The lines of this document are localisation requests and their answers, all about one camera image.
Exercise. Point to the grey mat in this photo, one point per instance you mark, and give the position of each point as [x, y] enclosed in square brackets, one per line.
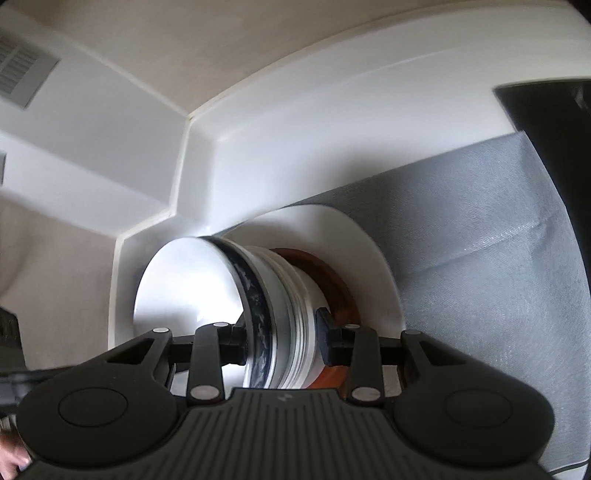
[485, 277]

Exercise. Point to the person's left hand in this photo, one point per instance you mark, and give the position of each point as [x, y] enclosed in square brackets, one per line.
[11, 457]

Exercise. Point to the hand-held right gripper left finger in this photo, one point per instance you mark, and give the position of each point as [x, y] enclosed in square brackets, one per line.
[238, 346]

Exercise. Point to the large white bowl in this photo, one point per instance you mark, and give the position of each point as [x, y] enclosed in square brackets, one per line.
[360, 258]

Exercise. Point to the blue patterned white bowl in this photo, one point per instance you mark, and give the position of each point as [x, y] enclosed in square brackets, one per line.
[184, 286]

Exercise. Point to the barcode sticker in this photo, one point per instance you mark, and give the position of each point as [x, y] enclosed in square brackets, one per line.
[18, 69]

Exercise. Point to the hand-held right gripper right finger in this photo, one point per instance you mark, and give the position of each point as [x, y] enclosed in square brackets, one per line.
[322, 333]

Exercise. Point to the small white bowl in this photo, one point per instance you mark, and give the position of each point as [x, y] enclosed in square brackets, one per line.
[307, 300]

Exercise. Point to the teal glazed bowl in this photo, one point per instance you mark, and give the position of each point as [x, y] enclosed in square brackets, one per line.
[282, 318]

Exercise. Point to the brown bowl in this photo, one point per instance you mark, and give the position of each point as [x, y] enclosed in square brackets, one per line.
[339, 290]

